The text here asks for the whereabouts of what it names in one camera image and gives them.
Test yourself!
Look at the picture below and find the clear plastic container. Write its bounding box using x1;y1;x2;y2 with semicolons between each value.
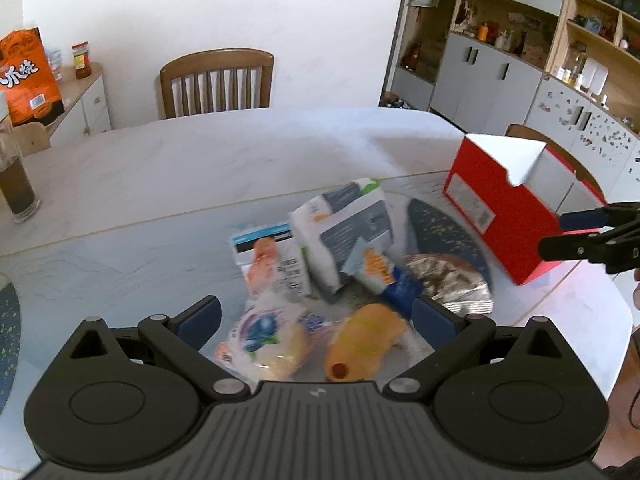
44;47;64;83

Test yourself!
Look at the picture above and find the orange snack bag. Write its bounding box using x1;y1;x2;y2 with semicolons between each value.
0;26;65;127

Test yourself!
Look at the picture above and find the red lid jar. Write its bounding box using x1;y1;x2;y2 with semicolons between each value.
71;41;93;81

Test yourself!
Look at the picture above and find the blue orange snack packet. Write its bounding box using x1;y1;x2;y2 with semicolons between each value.
345;237;426;321

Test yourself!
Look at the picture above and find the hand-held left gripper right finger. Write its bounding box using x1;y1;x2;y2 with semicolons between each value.
382;295;566;403

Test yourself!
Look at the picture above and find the light wooden chair back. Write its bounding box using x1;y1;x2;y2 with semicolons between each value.
12;121;52;157

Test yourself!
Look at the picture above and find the yellow bread packet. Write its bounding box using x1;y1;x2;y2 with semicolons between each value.
325;302;413;383

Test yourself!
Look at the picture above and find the white canister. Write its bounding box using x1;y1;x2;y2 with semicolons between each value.
582;57;610;96

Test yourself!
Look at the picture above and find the grey wooden shelf cabinet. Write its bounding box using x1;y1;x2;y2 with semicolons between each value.
387;0;640;131

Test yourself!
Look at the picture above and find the silver foil snack packet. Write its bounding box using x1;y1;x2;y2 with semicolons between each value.
405;254;495;317

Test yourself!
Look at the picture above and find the red cardboard box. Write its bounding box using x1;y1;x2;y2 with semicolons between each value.
442;132;608;287

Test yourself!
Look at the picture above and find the white packet with orange picture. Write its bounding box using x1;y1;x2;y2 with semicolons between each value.
230;223;313;301

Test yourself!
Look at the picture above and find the white sticker covered cabinet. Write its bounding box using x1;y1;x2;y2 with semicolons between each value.
525;77;640;201

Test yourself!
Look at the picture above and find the white blue printed desktop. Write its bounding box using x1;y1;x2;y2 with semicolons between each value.
0;106;633;413

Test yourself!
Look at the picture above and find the large white grey snack bag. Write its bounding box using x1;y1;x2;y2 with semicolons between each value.
289;177;396;303

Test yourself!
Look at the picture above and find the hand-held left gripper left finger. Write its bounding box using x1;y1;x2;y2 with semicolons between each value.
70;295;251;402

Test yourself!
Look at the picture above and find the glass of dark drink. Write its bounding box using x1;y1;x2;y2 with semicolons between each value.
0;92;42;224

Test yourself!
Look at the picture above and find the wooden slat-back chair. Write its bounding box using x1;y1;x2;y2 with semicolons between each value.
160;48;275;120

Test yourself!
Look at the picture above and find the white sideboard cabinet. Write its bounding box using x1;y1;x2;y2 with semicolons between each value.
47;62;112;147

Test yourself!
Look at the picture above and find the blueberry print bread packet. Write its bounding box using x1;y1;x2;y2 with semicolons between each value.
215;292;336;383

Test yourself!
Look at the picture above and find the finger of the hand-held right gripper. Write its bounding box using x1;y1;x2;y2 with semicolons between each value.
559;201;640;232
538;230;612;262

